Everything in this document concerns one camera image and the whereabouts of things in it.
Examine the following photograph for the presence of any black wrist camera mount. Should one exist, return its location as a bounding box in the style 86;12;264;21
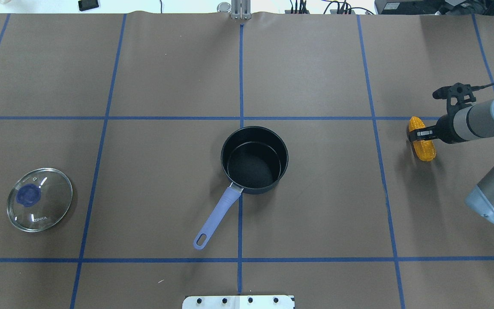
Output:
432;83;479;117

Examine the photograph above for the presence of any black orange power strip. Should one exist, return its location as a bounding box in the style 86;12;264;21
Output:
289;0;354;15

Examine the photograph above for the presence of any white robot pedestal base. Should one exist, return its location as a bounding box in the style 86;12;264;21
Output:
182;295;296;309

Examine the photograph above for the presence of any small black device on table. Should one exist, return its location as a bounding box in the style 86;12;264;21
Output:
77;0;99;12

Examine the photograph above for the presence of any dark blue saucepan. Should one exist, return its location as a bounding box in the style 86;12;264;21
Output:
193;126;289;250

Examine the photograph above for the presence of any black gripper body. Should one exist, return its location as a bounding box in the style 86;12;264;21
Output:
434;114;460;144

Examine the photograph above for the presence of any aluminium frame post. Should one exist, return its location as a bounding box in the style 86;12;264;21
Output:
230;0;252;20

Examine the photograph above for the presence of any yellow corn cob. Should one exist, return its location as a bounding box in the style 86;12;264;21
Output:
407;117;437;162

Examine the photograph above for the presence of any glass pot lid blue knob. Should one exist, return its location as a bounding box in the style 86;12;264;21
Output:
7;167;73;233

